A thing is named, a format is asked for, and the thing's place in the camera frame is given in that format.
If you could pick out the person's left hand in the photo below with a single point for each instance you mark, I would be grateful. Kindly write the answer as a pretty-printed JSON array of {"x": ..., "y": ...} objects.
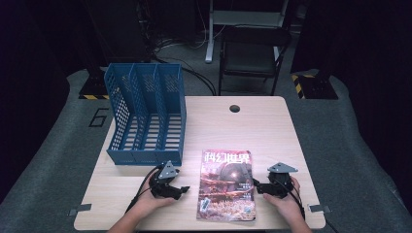
[{"x": 145, "y": 204}]

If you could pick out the black folding chair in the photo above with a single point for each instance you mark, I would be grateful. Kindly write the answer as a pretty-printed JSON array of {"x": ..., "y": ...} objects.
[{"x": 251, "y": 58}]

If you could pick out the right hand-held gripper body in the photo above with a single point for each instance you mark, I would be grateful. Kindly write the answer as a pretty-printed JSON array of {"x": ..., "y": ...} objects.
[{"x": 280, "y": 184}]

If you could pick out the grey tape strip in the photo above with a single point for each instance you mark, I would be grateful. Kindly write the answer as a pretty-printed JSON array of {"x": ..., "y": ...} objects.
[
  {"x": 320, "y": 208},
  {"x": 80, "y": 208}
]

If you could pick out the magazine with reddish cover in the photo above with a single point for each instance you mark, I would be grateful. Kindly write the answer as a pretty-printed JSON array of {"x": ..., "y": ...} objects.
[{"x": 223, "y": 189}]

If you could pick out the blue plastic file rack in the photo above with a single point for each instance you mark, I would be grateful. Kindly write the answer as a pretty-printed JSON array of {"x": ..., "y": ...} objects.
[{"x": 149, "y": 129}]

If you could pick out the person's right hand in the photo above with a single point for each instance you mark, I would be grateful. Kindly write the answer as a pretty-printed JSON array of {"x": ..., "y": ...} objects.
[{"x": 286, "y": 207}]

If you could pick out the white metal stand frame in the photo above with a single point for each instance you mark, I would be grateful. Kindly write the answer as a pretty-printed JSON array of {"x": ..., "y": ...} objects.
[{"x": 210, "y": 32}]

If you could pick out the black base with hazard stripes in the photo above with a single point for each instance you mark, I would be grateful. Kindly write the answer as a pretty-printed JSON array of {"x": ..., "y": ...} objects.
[
  {"x": 94, "y": 89},
  {"x": 315, "y": 87}
]

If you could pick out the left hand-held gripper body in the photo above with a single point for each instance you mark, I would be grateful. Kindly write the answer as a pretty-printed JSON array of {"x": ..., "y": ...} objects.
[{"x": 163, "y": 187}]

